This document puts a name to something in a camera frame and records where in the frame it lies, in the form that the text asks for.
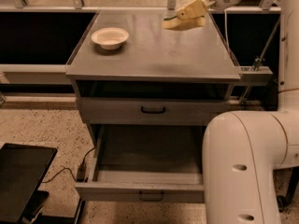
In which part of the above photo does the green and yellow sponge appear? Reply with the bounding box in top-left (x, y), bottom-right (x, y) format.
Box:
top-left (162, 16), bottom-right (206, 31)

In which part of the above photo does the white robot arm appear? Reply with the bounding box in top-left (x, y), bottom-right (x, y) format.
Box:
top-left (179, 0), bottom-right (299, 224)

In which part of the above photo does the grey drawer cabinet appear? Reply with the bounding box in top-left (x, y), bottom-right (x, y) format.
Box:
top-left (66, 9), bottom-right (240, 139)

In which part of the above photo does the closed upper drawer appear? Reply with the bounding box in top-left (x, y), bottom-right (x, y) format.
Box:
top-left (77, 97), bottom-right (230, 126)

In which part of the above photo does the open lower drawer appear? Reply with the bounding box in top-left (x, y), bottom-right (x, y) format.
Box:
top-left (76, 125), bottom-right (205, 203)

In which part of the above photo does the white bowl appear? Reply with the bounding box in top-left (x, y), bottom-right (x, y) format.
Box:
top-left (91, 27), bottom-right (129, 50)

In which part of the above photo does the black office chair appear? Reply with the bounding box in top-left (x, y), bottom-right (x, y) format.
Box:
top-left (277, 167), bottom-right (299, 213)

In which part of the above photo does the black monitor panel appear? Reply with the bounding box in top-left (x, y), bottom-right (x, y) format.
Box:
top-left (0, 143), bottom-right (57, 224)

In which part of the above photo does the white cable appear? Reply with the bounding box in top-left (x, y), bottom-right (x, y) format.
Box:
top-left (223, 7), bottom-right (232, 54)

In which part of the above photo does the black upper drawer handle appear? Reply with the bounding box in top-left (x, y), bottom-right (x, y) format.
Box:
top-left (140, 106), bottom-right (166, 115)

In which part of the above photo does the black drawer handle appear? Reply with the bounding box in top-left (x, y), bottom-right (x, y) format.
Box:
top-left (139, 191), bottom-right (164, 202)
top-left (140, 106), bottom-right (166, 115)

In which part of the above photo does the black lower drawer handle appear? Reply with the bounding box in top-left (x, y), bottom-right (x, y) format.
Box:
top-left (139, 191), bottom-right (164, 202)

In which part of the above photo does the black power cable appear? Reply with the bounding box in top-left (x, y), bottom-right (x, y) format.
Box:
top-left (41, 147), bottom-right (96, 184)

